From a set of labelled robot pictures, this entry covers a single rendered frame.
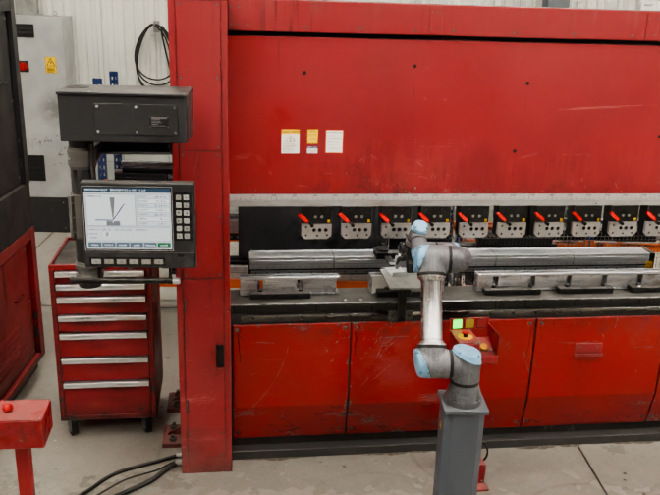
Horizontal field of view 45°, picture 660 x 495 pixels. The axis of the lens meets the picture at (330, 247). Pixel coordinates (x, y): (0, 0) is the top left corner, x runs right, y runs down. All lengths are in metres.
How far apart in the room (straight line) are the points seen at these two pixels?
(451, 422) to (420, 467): 1.06
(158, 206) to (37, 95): 4.86
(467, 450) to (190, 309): 1.43
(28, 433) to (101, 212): 0.88
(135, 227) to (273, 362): 1.15
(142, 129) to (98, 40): 4.98
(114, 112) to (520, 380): 2.48
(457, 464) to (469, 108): 1.67
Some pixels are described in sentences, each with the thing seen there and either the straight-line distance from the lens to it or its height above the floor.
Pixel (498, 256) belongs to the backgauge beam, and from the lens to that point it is 4.47.
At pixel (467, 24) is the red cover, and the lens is 3.86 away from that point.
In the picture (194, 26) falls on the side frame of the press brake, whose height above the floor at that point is 2.19.
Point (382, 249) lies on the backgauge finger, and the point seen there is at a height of 1.03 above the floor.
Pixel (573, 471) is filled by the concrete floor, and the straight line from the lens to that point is 4.46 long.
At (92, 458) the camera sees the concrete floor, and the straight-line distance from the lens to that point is 4.42.
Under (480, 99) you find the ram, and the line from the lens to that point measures 3.94.
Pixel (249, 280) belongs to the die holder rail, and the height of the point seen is 0.96.
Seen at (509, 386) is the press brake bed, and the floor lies 0.38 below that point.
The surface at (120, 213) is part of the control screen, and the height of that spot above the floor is 1.47.
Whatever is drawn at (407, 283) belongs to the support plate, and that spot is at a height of 1.00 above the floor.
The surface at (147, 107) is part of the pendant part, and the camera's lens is 3.19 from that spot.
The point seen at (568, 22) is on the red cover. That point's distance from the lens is 4.03.
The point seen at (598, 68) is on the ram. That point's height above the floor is 2.03.
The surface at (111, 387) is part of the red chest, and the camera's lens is 4.42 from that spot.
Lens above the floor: 2.34
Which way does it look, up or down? 18 degrees down
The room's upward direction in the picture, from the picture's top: 2 degrees clockwise
